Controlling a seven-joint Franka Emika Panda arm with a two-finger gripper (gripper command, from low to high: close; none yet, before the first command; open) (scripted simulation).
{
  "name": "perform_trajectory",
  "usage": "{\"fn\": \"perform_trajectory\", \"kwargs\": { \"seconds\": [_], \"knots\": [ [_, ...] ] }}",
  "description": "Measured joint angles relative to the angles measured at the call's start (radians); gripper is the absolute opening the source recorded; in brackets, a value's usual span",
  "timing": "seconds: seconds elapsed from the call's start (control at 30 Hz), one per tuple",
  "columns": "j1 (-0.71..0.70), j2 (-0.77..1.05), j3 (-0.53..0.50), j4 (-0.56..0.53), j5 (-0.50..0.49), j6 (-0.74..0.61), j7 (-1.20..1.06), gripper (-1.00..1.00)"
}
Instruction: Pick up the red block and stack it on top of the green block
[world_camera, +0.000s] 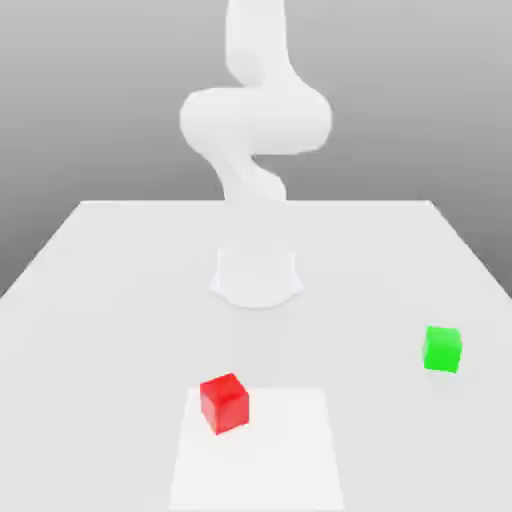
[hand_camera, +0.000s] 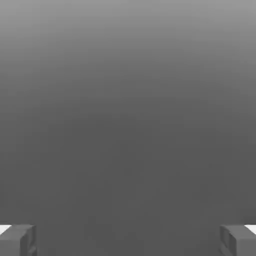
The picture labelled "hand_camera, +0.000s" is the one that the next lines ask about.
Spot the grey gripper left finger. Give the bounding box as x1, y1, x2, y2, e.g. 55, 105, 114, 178
0, 224, 38, 256

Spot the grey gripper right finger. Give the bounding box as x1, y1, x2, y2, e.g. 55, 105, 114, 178
219, 224, 256, 256

